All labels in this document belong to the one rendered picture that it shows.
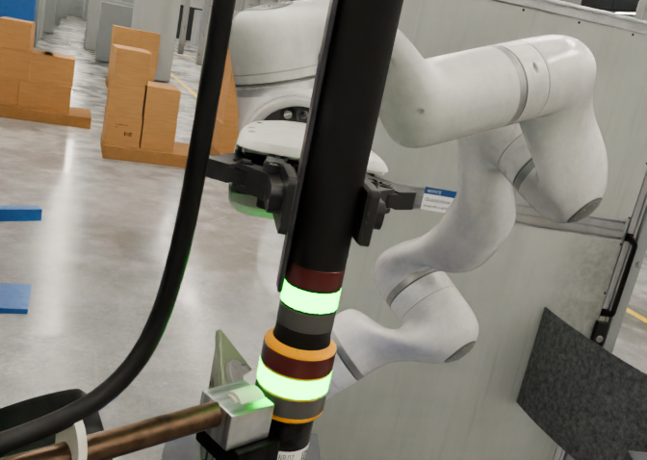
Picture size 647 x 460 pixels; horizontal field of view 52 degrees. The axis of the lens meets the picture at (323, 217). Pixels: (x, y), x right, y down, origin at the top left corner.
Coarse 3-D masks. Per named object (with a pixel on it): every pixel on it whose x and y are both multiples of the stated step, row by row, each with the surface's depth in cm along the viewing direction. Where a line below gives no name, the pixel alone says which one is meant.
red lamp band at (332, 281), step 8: (288, 264) 38; (288, 272) 38; (296, 272) 37; (304, 272) 37; (312, 272) 37; (320, 272) 37; (328, 272) 37; (336, 272) 37; (344, 272) 38; (288, 280) 37; (296, 280) 37; (304, 280) 37; (312, 280) 37; (320, 280) 37; (328, 280) 37; (336, 280) 37; (304, 288) 37; (312, 288) 37; (320, 288) 37; (328, 288) 37; (336, 288) 37
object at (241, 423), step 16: (224, 384) 38; (240, 384) 39; (208, 400) 37; (224, 400) 37; (256, 400) 37; (224, 416) 36; (240, 416) 36; (256, 416) 36; (208, 432) 37; (224, 432) 36; (240, 432) 36; (256, 432) 37; (208, 448) 38; (224, 448) 36; (240, 448) 36; (256, 448) 37; (272, 448) 38
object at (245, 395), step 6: (234, 390) 37; (240, 390) 37; (246, 390) 38; (252, 390) 38; (258, 390) 38; (234, 396) 37; (240, 396) 37; (246, 396) 37; (252, 396) 37; (258, 396) 37; (240, 402) 37; (246, 402) 37
